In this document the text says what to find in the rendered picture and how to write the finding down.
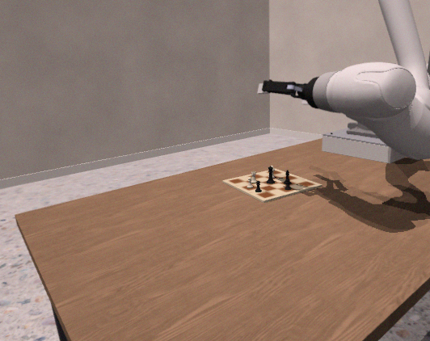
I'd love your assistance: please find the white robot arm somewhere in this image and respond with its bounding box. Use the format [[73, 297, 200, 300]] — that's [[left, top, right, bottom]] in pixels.
[[313, 0, 430, 160]]

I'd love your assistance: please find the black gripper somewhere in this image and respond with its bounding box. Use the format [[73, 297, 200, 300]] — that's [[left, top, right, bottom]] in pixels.
[[257, 77, 319, 109]]

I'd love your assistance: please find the checkered chessboard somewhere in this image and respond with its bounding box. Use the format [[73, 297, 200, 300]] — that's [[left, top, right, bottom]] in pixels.
[[222, 169, 323, 203]]

